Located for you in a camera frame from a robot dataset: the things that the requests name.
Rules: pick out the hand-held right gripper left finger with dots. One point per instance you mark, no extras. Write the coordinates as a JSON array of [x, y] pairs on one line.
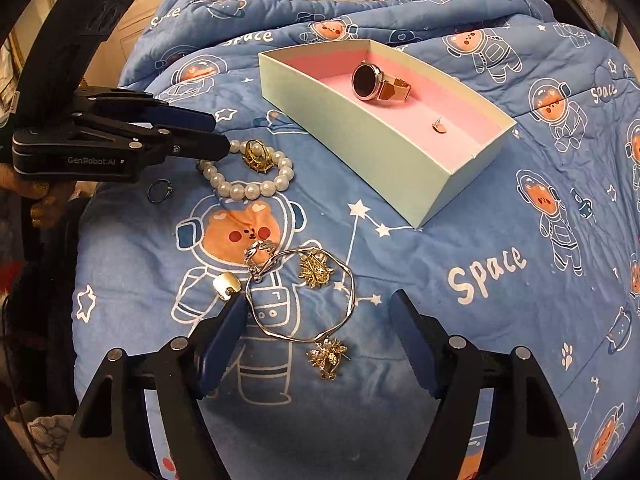
[[220, 350]]

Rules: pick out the silver charm pendant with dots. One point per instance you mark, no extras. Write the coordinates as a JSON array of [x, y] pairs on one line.
[[255, 252]]

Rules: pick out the light green box pink inside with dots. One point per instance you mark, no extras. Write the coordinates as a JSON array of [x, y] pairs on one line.
[[350, 135]]

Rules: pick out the small rose gold earring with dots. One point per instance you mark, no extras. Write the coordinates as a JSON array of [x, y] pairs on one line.
[[439, 126]]

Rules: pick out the silver wavy bangle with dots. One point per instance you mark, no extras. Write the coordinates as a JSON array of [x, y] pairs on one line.
[[352, 285]]

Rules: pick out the person's left hand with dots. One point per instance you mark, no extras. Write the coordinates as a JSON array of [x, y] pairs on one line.
[[40, 212]]

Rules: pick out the rose gold wrist watch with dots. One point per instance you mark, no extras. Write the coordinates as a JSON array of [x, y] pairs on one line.
[[365, 81]]

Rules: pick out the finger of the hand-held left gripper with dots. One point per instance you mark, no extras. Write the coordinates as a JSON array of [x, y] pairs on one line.
[[205, 145], [190, 119]]

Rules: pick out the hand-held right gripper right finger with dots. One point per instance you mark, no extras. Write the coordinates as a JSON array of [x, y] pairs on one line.
[[410, 340]]

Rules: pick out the white panelled door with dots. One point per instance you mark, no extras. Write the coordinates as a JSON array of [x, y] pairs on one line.
[[155, 0]]

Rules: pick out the blue astronaut print blanket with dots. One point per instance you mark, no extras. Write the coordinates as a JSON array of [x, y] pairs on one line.
[[450, 220]]

